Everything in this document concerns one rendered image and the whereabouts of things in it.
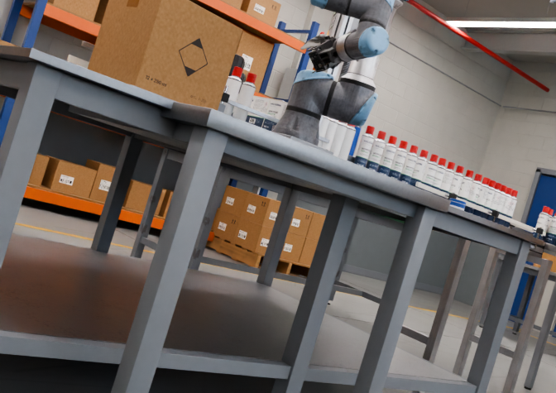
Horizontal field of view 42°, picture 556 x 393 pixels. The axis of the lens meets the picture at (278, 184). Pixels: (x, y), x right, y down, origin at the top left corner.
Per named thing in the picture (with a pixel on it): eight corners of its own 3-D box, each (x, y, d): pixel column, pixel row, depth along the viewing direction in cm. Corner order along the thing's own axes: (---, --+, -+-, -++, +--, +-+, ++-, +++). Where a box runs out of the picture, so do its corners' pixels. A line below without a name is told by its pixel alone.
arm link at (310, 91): (287, 108, 239) (299, 69, 239) (326, 120, 238) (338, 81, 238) (285, 103, 227) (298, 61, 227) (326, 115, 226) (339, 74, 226)
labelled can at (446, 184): (440, 203, 338) (453, 161, 339) (431, 201, 342) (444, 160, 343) (447, 206, 342) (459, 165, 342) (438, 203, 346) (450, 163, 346)
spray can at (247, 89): (237, 129, 265) (253, 75, 266) (245, 131, 261) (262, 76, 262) (226, 125, 262) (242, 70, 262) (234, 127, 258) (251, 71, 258)
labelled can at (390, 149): (379, 182, 317) (393, 137, 318) (388, 184, 313) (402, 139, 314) (371, 179, 314) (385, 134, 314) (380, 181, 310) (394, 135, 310)
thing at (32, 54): (297, 179, 397) (298, 175, 397) (542, 246, 282) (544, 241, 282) (-118, 39, 263) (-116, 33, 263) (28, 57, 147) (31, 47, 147)
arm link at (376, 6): (358, -23, 194) (346, 14, 192) (399, -12, 193) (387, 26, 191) (356, -10, 202) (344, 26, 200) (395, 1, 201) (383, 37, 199)
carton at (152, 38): (165, 107, 225) (190, 24, 226) (215, 118, 209) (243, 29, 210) (83, 76, 203) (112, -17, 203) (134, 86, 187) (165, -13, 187)
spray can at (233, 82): (222, 123, 261) (240, 69, 262) (231, 125, 257) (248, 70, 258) (212, 119, 258) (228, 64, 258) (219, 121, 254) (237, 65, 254)
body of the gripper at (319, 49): (304, 50, 211) (327, 44, 200) (325, 37, 214) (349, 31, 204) (315, 74, 213) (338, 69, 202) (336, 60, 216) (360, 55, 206)
